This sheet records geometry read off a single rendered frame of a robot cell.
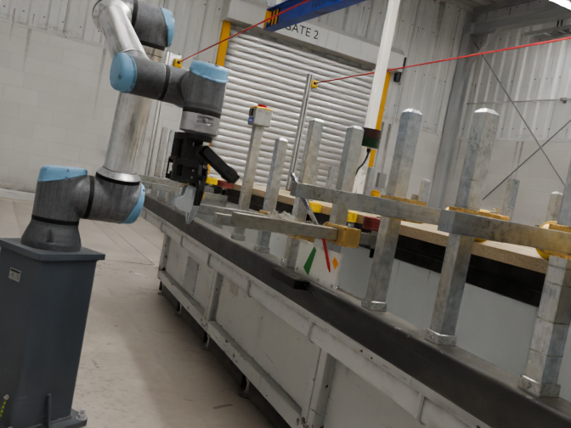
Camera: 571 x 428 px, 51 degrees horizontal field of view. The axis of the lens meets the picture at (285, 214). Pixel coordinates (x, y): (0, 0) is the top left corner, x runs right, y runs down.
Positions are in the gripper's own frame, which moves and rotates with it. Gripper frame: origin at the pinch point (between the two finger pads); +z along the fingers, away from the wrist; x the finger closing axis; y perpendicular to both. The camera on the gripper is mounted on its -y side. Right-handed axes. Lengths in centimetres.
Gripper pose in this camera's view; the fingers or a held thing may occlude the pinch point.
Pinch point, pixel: (191, 219)
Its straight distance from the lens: 144.3
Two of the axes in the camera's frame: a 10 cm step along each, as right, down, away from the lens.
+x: 4.0, 1.2, -9.1
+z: -1.9, 9.8, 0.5
